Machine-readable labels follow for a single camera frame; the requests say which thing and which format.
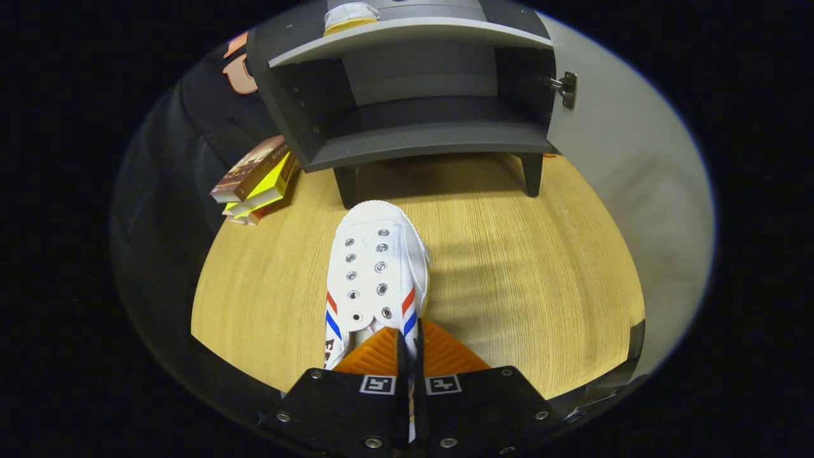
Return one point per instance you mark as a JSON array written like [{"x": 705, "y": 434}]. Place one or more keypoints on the brown cover book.
[{"x": 251, "y": 168}]

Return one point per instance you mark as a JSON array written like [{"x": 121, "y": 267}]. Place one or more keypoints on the orange cover book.
[{"x": 254, "y": 215}]

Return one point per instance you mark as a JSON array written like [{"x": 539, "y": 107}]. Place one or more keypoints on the black backdrop cloth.
[{"x": 165, "y": 191}]

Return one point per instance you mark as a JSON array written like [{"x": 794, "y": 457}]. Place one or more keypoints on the dark grey shoe cabinet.
[{"x": 420, "y": 137}]

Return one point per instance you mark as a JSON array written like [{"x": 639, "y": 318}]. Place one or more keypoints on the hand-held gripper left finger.
[{"x": 402, "y": 407}]

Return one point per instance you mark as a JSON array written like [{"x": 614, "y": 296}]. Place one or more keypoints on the metal cabinet hinge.
[{"x": 568, "y": 89}]

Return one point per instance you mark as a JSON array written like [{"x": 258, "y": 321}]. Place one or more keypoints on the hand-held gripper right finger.
[{"x": 420, "y": 407}]

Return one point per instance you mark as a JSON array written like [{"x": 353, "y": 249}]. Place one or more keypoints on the white striped shoe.
[
  {"x": 350, "y": 16},
  {"x": 375, "y": 267}
]

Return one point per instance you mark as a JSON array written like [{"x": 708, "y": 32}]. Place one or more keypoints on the beige shoe cabinet door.
[{"x": 636, "y": 178}]

